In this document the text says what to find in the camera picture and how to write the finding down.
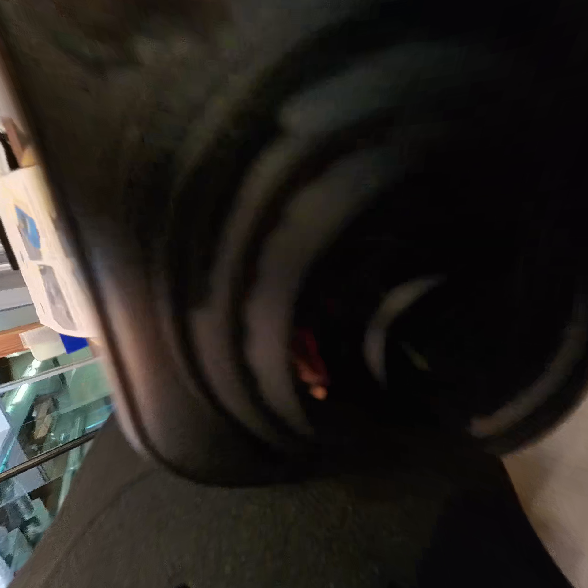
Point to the printed paper sheet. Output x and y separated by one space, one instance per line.
36 248

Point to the blue box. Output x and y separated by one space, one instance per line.
74 342

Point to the brown wooden board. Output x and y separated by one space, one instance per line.
13 339

